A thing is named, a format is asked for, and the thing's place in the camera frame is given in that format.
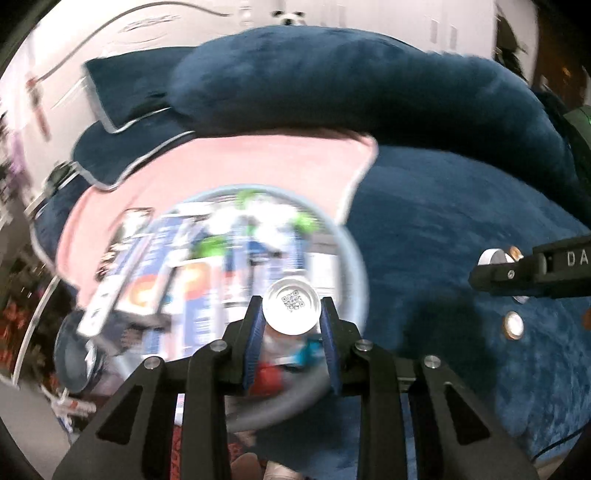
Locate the dark blue plush duvet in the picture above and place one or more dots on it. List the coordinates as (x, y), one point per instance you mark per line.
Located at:
(369, 78)

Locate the white metal frame bar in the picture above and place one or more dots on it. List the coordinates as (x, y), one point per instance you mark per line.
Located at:
(34, 332)

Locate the white flat box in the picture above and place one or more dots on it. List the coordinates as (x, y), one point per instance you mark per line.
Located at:
(101, 309)

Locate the gold round cap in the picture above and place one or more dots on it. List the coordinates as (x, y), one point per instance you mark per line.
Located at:
(515, 252)
(514, 325)

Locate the pink cloth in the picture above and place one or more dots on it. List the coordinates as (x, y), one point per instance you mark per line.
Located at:
(258, 161)

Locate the red packet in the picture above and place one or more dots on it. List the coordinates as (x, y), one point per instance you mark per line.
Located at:
(203, 450)

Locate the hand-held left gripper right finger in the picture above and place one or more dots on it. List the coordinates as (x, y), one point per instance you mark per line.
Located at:
(328, 339)

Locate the blue plush bed cover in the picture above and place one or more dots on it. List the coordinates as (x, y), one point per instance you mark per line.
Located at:
(438, 221)

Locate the blue white orange carton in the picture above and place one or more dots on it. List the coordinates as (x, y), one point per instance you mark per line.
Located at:
(157, 286)

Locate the navy pillow with white piping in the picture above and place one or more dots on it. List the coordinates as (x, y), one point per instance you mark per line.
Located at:
(120, 147)
(124, 87)

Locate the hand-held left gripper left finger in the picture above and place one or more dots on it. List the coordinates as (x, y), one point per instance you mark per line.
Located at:
(253, 333)

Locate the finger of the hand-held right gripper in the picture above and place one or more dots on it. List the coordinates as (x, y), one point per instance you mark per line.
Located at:
(503, 277)

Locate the dark patterned packet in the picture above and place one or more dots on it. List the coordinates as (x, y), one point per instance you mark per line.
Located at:
(122, 240)

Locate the round light blue basin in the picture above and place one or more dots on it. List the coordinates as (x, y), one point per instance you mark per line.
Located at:
(341, 258)

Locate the panda plush toy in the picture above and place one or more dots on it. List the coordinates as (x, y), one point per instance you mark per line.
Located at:
(288, 17)

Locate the small bottle with silver end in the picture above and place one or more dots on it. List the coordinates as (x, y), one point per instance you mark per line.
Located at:
(291, 302)

